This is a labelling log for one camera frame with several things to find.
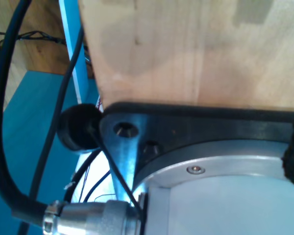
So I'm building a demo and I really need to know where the dark blue sofa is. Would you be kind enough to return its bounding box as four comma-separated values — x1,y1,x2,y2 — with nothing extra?
0,70,100,235

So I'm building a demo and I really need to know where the thick cable with metal connector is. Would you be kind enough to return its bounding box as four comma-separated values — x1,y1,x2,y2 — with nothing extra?
0,0,141,235

